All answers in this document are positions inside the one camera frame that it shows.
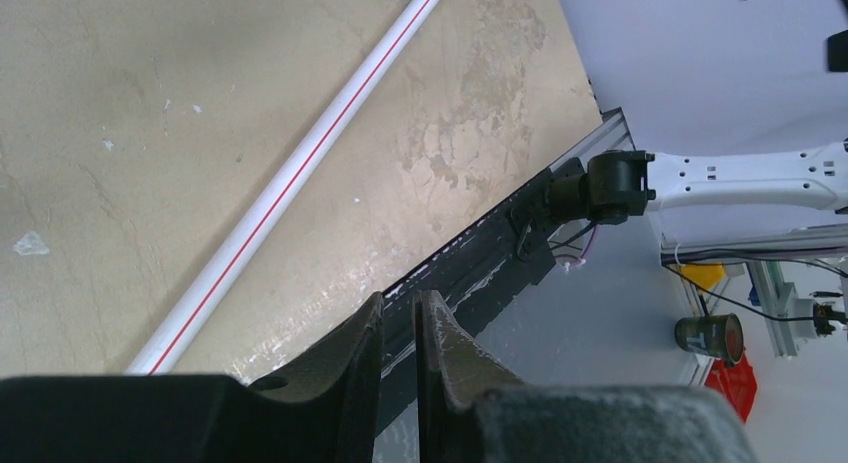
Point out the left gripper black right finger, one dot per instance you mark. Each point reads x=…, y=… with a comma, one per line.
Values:
x=471, y=408

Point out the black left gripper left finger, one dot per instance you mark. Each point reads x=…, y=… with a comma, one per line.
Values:
x=199, y=414

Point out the yellow object under table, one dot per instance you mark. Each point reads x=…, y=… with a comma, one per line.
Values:
x=705, y=276

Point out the white PVC pipe frame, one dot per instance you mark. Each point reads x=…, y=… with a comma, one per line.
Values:
x=193, y=309

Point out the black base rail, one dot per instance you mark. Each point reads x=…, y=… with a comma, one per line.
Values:
x=414, y=342

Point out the red plastic object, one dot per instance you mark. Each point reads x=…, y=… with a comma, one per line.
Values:
x=738, y=384

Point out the aluminium frame with cables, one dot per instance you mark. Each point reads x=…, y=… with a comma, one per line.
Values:
x=791, y=318

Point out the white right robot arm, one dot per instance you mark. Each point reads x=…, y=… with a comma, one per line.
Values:
x=739, y=101

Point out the dark tin can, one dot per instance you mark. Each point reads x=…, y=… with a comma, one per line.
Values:
x=716, y=336

